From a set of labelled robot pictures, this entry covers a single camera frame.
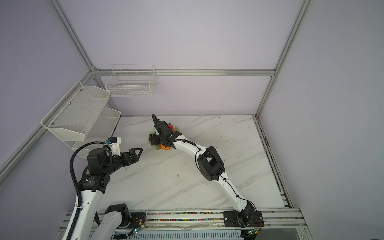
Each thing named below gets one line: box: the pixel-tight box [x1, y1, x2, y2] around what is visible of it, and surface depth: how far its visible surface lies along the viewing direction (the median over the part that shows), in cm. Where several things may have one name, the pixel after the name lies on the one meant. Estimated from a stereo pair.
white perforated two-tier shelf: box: [40, 81, 122, 159], surface depth 73 cm
